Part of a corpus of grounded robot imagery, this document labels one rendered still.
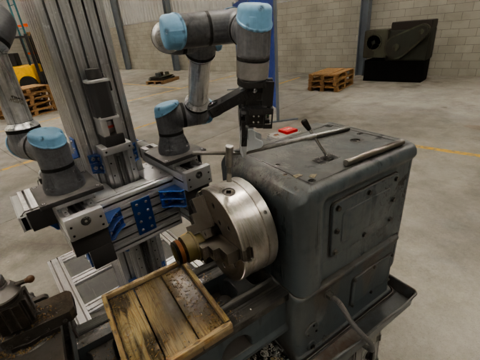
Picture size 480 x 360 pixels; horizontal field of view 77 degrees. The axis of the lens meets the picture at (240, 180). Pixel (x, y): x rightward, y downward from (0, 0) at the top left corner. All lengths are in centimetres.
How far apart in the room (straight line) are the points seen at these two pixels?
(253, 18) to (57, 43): 95
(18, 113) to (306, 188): 106
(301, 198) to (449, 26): 1008
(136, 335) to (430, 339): 168
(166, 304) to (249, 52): 80
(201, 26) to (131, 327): 86
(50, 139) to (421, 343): 210
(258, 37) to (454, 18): 1014
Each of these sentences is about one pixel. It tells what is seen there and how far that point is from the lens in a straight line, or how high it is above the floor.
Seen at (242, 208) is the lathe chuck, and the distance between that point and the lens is 87.
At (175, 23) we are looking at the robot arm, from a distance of 75.
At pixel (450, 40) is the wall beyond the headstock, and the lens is 1077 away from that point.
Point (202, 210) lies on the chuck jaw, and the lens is 97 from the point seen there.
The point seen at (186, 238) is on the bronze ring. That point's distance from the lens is 93.
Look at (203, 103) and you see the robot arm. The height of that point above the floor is 138.
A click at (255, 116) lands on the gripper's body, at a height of 147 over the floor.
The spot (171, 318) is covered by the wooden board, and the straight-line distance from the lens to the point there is 105.
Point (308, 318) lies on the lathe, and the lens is 119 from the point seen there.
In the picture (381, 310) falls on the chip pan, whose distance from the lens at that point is 154.
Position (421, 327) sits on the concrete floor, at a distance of 227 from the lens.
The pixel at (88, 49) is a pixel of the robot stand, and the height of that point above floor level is 164.
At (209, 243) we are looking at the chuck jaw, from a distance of 93.
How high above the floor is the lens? 166
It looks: 26 degrees down
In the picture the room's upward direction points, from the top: 5 degrees counter-clockwise
